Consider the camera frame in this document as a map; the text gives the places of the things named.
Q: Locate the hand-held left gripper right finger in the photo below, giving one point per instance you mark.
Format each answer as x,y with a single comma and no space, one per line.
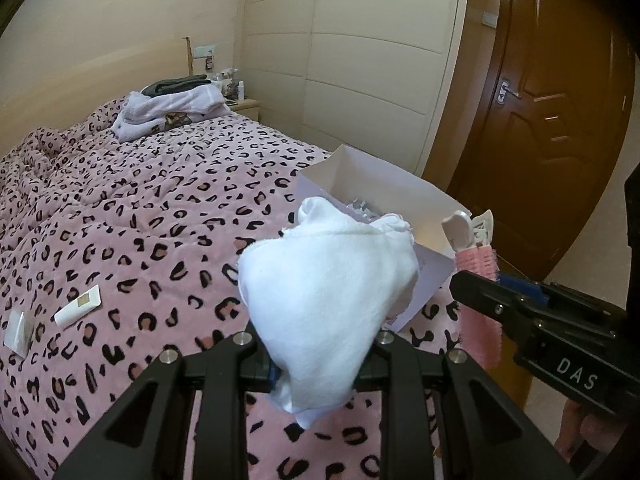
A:
385,365

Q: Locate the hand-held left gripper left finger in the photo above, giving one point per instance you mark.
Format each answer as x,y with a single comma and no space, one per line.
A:
252,367

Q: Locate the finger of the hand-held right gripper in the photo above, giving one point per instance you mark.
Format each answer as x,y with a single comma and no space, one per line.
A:
490,300
525,287

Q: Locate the pink hair roller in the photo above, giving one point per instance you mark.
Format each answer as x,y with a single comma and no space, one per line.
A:
480,340

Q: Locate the white cloth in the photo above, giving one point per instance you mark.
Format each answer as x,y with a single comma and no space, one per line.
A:
320,300

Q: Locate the white paper bag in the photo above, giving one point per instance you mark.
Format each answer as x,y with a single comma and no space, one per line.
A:
380,180

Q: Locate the person's right hand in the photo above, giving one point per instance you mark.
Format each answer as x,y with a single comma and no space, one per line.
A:
570,430

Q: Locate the brown wooden door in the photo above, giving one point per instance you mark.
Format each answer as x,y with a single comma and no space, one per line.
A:
550,160

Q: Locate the white tube with gold label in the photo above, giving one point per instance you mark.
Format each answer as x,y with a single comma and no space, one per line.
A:
75,307

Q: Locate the pink leopard print blanket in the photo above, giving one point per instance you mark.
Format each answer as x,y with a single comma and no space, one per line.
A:
150,210

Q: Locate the clear plastic packet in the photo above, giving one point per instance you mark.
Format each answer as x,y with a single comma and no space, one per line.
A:
17,332

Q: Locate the beige nightstand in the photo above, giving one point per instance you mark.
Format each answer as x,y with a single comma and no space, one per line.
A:
247,109

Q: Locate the lavender folded clothes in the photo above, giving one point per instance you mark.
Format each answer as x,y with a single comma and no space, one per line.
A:
165,109

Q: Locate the white bottle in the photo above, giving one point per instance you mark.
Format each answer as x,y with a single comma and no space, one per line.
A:
241,91

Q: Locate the cream panelled wardrobe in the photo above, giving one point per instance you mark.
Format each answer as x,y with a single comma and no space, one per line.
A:
350,60

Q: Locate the dark folded garment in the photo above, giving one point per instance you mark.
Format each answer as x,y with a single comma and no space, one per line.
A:
175,84

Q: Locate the beige wooden headboard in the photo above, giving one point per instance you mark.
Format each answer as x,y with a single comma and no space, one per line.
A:
100,80

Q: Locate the wall light switch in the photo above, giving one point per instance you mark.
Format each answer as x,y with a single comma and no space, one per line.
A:
489,18

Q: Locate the wall socket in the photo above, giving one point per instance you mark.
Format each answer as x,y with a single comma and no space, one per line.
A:
204,57

